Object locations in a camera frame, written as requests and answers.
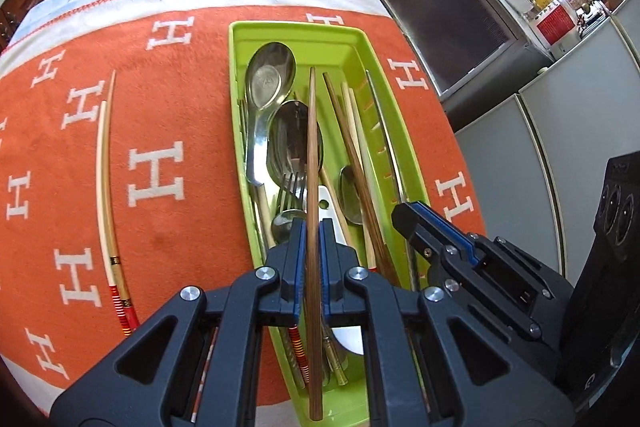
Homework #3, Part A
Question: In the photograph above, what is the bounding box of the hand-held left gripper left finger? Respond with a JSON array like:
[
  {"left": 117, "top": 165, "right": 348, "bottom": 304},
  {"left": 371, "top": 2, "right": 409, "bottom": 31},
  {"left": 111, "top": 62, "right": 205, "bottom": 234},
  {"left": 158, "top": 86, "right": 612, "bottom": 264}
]
[{"left": 50, "top": 218, "right": 307, "bottom": 427}]

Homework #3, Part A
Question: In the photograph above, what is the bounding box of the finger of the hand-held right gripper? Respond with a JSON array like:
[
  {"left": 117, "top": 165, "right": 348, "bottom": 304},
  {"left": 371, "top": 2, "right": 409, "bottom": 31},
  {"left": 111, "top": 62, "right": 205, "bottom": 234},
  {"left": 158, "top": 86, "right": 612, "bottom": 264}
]
[
  {"left": 415, "top": 202, "right": 573, "bottom": 303},
  {"left": 392, "top": 204, "right": 556, "bottom": 348}
]

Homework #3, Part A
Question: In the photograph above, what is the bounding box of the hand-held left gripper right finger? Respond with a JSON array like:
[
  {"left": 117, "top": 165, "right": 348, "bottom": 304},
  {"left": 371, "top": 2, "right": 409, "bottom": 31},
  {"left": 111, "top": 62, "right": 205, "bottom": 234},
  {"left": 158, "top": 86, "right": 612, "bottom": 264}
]
[{"left": 319, "top": 219, "right": 576, "bottom": 427}]

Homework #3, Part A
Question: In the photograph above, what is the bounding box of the metal spoon with wooden handle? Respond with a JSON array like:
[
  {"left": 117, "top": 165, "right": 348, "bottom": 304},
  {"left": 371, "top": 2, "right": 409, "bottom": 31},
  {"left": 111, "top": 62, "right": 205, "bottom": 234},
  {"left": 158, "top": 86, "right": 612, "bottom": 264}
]
[{"left": 271, "top": 211, "right": 296, "bottom": 244}]

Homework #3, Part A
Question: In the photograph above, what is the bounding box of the small metal spoon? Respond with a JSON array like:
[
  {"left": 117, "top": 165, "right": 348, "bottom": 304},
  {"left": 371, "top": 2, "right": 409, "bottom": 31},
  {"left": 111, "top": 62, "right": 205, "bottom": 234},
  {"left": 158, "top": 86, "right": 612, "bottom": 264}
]
[{"left": 339, "top": 166, "right": 365, "bottom": 226}]

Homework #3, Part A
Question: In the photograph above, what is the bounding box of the metal fork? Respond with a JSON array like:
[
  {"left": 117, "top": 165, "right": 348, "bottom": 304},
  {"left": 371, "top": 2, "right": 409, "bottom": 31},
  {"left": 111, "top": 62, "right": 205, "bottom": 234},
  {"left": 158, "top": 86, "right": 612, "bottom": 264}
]
[{"left": 276, "top": 172, "right": 307, "bottom": 228}]

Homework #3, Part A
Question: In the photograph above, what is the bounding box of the white ceramic spoon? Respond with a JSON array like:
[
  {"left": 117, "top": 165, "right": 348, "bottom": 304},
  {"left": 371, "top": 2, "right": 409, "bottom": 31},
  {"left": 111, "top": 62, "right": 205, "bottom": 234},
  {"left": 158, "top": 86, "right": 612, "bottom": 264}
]
[{"left": 316, "top": 184, "right": 365, "bottom": 356}]

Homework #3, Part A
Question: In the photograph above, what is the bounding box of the dark brown wooden chopstick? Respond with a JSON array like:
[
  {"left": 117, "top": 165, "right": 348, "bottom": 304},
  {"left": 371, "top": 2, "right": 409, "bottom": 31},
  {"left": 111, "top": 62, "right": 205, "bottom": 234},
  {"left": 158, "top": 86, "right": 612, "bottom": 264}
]
[{"left": 304, "top": 66, "right": 325, "bottom": 423}]

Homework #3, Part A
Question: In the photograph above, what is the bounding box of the chopstick with golden end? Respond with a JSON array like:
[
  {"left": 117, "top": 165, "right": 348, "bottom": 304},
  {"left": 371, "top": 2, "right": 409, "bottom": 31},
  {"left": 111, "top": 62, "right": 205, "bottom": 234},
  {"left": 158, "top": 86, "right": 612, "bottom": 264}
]
[{"left": 324, "top": 332, "right": 347, "bottom": 385}]

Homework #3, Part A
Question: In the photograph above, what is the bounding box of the pile of mixed chopsticks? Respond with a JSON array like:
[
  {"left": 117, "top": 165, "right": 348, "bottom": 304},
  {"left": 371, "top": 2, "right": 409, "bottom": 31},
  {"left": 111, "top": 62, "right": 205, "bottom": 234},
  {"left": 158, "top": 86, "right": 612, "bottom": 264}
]
[{"left": 322, "top": 72, "right": 400, "bottom": 287}]

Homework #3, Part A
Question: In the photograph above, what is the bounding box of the light chopstick red striped end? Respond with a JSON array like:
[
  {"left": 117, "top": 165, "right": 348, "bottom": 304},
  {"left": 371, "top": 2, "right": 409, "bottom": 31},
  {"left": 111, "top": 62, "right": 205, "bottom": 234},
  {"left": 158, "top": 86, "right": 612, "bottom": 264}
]
[
  {"left": 341, "top": 82, "right": 378, "bottom": 270},
  {"left": 350, "top": 88, "right": 386, "bottom": 208}
]

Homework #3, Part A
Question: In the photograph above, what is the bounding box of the long-handled metal spoon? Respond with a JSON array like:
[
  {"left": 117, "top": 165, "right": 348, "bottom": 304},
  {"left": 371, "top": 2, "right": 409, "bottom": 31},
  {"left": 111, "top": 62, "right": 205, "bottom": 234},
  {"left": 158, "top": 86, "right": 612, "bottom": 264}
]
[{"left": 268, "top": 101, "right": 325, "bottom": 208}]

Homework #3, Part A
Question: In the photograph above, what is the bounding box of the large short-handled metal spoon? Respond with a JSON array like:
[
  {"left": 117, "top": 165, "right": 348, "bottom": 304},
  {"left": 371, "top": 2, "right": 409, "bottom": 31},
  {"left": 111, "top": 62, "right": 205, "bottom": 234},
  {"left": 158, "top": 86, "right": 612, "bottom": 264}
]
[{"left": 244, "top": 42, "right": 297, "bottom": 186}]

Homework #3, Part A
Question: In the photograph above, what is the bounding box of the green plastic utensil tray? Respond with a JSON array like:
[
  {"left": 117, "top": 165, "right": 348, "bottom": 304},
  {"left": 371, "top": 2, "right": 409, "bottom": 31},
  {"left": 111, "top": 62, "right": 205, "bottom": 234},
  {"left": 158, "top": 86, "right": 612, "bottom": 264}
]
[{"left": 227, "top": 21, "right": 432, "bottom": 427}]

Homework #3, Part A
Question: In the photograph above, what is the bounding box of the orange printed blanket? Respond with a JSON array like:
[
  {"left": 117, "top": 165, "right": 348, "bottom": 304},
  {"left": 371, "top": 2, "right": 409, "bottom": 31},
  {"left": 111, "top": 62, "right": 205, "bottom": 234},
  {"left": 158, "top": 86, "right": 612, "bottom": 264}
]
[{"left": 0, "top": 0, "right": 488, "bottom": 408}]

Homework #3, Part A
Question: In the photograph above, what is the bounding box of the grey refrigerator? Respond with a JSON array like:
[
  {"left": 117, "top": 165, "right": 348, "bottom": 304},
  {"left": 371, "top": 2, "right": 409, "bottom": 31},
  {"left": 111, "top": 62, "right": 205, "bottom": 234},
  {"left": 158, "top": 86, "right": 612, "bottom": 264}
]
[{"left": 442, "top": 0, "right": 640, "bottom": 288}]

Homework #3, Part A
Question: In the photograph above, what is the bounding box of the stainless steel appliance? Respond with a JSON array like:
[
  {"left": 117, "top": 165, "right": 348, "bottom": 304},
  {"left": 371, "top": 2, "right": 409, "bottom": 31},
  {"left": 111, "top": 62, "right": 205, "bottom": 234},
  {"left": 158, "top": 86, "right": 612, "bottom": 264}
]
[{"left": 372, "top": 0, "right": 531, "bottom": 102}]

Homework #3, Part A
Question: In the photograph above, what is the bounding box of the red labelled jar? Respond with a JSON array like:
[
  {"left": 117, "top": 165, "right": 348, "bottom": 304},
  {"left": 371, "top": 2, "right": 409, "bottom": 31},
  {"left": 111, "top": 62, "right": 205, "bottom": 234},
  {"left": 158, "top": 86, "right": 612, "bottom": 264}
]
[{"left": 532, "top": 0, "right": 581, "bottom": 58}]

